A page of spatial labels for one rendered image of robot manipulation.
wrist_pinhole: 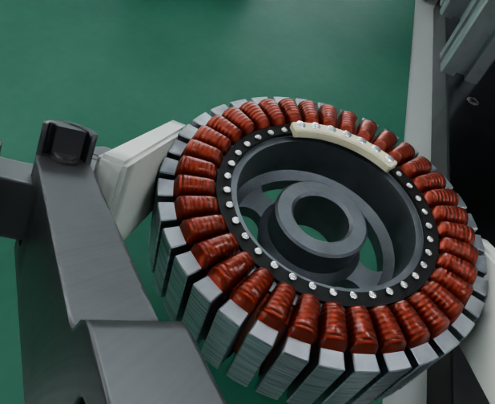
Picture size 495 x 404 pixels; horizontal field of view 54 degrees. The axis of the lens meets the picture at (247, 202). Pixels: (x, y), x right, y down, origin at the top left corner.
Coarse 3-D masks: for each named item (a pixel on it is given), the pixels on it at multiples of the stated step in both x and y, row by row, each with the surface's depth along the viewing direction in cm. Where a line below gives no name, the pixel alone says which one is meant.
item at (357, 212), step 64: (192, 128) 17; (256, 128) 18; (320, 128) 18; (192, 192) 15; (256, 192) 18; (320, 192) 17; (384, 192) 18; (448, 192) 17; (192, 256) 13; (256, 256) 14; (320, 256) 15; (384, 256) 18; (448, 256) 15; (192, 320) 14; (256, 320) 13; (320, 320) 13; (384, 320) 13; (448, 320) 14; (320, 384) 13; (384, 384) 13
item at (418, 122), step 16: (416, 0) 50; (416, 16) 47; (432, 16) 48; (416, 32) 45; (432, 32) 46; (416, 48) 43; (432, 48) 44; (416, 64) 41; (432, 64) 42; (416, 80) 39; (432, 80) 40; (416, 96) 38; (416, 112) 36; (416, 128) 35; (416, 144) 34; (416, 384) 22; (384, 400) 21; (400, 400) 21; (416, 400) 21
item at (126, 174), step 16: (160, 128) 16; (176, 128) 17; (128, 144) 13; (144, 144) 14; (160, 144) 15; (112, 160) 12; (128, 160) 12; (144, 160) 13; (160, 160) 15; (96, 176) 12; (112, 176) 12; (128, 176) 12; (144, 176) 14; (112, 192) 12; (128, 192) 13; (144, 192) 15; (112, 208) 12; (128, 208) 13; (144, 208) 16; (128, 224) 14
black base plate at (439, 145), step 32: (448, 32) 41; (448, 96) 34; (480, 96) 36; (448, 128) 32; (480, 128) 33; (448, 160) 30; (480, 160) 30; (480, 192) 28; (480, 224) 26; (448, 384) 20
